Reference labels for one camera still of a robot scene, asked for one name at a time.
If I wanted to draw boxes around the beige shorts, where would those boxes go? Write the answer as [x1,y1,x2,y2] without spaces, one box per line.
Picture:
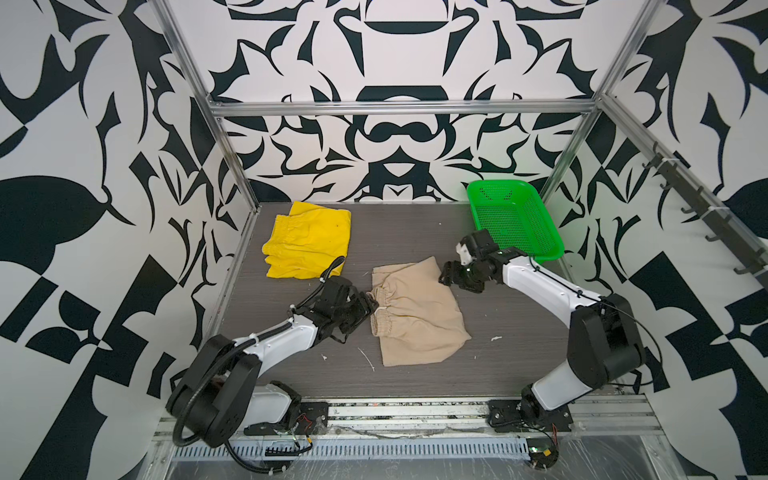
[371,257,471,367]

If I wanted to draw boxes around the green plastic basket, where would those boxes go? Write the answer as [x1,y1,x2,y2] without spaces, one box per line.
[466,180,565,262]

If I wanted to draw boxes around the yellow shorts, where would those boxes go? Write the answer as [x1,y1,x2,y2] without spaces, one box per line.
[262,202,352,280]

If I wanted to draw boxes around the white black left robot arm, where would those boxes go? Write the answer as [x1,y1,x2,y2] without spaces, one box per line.
[166,277,379,447]

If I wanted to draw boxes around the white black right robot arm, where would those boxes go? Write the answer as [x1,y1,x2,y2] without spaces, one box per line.
[439,229,646,432]

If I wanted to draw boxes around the small green-lit electronics board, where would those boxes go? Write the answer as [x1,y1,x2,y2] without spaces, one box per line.
[526,437,560,471]

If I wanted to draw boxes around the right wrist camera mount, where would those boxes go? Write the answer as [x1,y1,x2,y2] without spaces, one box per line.
[456,229,499,266]

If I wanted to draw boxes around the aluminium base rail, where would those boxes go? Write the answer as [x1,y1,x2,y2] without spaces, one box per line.
[232,395,663,441]

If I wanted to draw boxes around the white slotted cable duct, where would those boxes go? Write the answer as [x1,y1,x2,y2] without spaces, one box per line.
[170,436,532,462]

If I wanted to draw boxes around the black wall hook rack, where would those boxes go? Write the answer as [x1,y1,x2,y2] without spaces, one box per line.
[643,141,767,290]

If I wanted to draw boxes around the aluminium cage frame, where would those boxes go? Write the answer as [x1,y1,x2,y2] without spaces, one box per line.
[149,0,768,397]

